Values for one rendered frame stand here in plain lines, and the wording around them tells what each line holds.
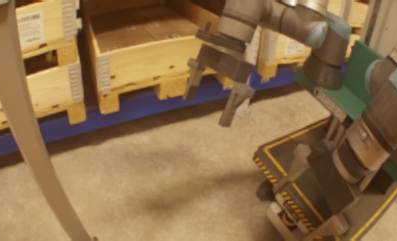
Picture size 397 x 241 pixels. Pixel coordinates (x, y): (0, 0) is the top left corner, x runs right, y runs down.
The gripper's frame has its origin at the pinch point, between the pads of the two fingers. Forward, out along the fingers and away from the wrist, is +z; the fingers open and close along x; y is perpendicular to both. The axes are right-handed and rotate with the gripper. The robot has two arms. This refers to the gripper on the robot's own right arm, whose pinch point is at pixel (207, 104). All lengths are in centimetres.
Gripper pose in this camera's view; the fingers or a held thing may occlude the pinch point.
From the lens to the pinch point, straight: 70.3
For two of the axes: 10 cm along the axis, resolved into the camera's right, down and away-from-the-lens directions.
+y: 7.2, 0.3, 6.9
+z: -3.4, 8.9, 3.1
